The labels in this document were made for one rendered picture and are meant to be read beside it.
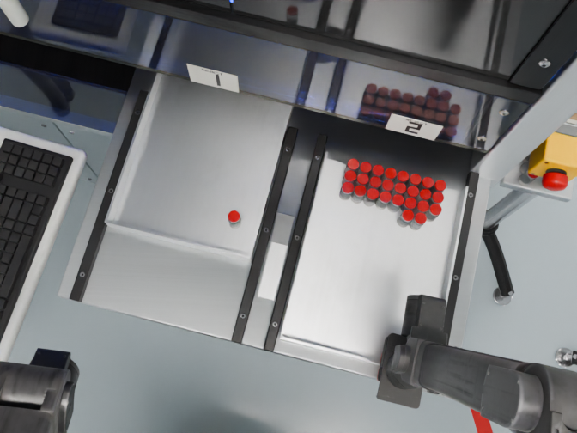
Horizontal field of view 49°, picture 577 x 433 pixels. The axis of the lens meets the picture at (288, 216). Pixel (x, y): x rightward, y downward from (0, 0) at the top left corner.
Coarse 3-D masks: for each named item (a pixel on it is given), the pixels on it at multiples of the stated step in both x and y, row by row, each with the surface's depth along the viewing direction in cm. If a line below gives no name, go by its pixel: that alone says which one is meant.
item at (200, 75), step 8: (192, 72) 106; (200, 72) 105; (208, 72) 104; (216, 72) 104; (192, 80) 109; (200, 80) 108; (208, 80) 107; (224, 80) 106; (232, 80) 105; (224, 88) 109; (232, 88) 108
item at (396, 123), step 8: (392, 120) 104; (400, 120) 104; (408, 120) 103; (416, 120) 102; (392, 128) 107; (400, 128) 106; (424, 128) 104; (432, 128) 103; (440, 128) 103; (416, 136) 108; (424, 136) 107; (432, 136) 106
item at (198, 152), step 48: (192, 96) 120; (240, 96) 120; (144, 144) 117; (192, 144) 118; (240, 144) 118; (144, 192) 115; (192, 192) 115; (240, 192) 116; (192, 240) 113; (240, 240) 113
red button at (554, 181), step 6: (546, 174) 105; (552, 174) 104; (558, 174) 104; (564, 174) 104; (546, 180) 105; (552, 180) 104; (558, 180) 104; (564, 180) 104; (546, 186) 106; (552, 186) 105; (558, 186) 105; (564, 186) 105
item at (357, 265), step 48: (336, 192) 116; (336, 240) 114; (384, 240) 114; (432, 240) 114; (336, 288) 112; (384, 288) 112; (432, 288) 112; (288, 336) 109; (336, 336) 110; (384, 336) 110
